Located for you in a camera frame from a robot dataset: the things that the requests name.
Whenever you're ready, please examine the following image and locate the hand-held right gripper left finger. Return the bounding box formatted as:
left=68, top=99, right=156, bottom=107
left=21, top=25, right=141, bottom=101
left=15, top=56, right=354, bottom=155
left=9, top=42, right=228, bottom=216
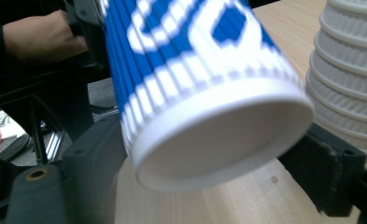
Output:
left=61, top=115, right=130, bottom=224

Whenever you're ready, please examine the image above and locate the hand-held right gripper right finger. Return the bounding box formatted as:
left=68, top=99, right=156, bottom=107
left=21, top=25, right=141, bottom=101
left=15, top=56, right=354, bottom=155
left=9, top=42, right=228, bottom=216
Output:
left=278, top=122, right=367, bottom=217

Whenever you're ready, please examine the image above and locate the blue and white ribbed cup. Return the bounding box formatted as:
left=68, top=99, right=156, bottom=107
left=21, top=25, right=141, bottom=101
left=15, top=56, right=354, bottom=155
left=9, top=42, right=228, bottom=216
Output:
left=99, top=0, right=302, bottom=147

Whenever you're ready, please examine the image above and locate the black metal stand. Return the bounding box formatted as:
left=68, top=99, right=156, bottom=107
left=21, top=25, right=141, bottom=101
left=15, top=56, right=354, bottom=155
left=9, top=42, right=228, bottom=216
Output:
left=0, top=60, right=95, bottom=166

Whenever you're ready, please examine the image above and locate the aluminium rail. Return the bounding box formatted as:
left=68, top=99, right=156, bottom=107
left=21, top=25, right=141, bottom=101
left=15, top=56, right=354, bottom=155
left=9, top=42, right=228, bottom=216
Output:
left=45, top=130, right=65, bottom=163

